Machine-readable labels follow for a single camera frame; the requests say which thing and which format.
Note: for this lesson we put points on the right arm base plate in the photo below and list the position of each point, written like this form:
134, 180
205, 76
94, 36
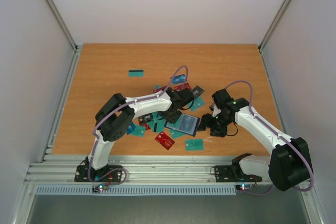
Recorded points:
224, 173

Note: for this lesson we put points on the grey slotted cable duct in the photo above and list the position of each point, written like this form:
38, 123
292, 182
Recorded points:
138, 190

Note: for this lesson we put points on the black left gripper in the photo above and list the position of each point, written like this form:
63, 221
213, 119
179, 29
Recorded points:
170, 120

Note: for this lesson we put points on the teal card with magnetic stripe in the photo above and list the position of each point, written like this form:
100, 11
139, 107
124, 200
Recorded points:
136, 73

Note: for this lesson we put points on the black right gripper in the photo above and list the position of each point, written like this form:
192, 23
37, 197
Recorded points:
212, 124

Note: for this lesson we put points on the teal VIP card front right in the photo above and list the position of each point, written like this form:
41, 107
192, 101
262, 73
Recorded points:
194, 145

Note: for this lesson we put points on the aluminium frame post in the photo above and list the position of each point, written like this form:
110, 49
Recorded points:
55, 12
273, 25

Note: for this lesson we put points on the red card centre front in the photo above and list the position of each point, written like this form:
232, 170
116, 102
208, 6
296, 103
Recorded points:
164, 140

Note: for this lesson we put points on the black vip card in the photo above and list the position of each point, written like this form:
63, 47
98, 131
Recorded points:
144, 119
197, 91

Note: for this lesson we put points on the teal Aion card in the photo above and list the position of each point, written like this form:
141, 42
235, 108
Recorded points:
198, 102

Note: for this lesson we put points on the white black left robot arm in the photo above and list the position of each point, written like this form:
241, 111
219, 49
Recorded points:
115, 117

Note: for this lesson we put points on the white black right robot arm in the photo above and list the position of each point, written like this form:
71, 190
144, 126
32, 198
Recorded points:
289, 163

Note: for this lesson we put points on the dark blue card holder wallet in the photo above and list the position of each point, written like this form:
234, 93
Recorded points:
187, 124

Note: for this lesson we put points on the aluminium frame post left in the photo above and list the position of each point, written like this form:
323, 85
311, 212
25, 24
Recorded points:
55, 12

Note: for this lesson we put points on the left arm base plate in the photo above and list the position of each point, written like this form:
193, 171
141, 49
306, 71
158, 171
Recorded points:
109, 173

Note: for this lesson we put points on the aluminium frame post right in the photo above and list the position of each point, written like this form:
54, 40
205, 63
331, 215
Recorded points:
273, 25

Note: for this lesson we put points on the blue VIP card back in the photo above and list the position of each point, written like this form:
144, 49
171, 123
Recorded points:
178, 79

